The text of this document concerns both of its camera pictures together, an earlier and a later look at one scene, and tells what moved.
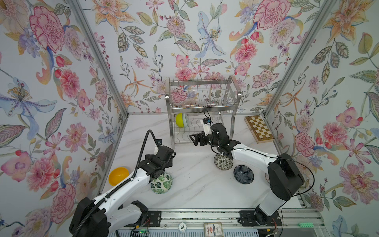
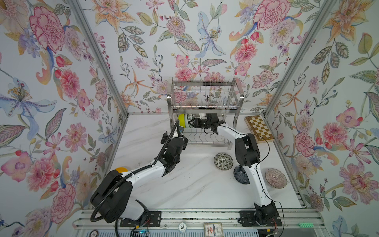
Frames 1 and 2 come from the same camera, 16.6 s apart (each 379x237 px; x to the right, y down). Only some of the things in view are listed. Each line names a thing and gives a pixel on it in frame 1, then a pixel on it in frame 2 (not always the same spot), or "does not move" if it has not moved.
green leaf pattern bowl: x=162 y=184 → x=190 y=117
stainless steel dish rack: x=190 y=101 does not move
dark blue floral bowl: x=244 y=174 does not move
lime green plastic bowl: x=179 y=120 does not move
